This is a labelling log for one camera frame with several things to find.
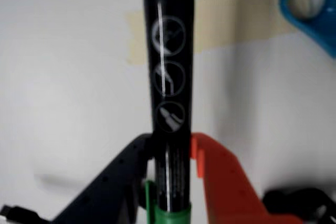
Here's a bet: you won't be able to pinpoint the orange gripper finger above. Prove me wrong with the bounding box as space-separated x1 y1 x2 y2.
190 132 302 224

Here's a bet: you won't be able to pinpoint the navy gripper finger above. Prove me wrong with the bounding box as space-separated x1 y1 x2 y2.
51 133 154 224

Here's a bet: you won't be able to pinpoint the green black marker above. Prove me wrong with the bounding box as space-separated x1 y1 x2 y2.
143 0 195 224

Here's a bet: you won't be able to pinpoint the beige masking tape strip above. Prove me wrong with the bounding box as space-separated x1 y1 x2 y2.
125 0 300 67

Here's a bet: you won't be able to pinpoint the black braided USB cable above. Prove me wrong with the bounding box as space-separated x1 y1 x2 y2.
0 187 336 224

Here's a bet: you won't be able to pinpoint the blue handled scissors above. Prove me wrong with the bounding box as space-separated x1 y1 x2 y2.
278 0 336 60

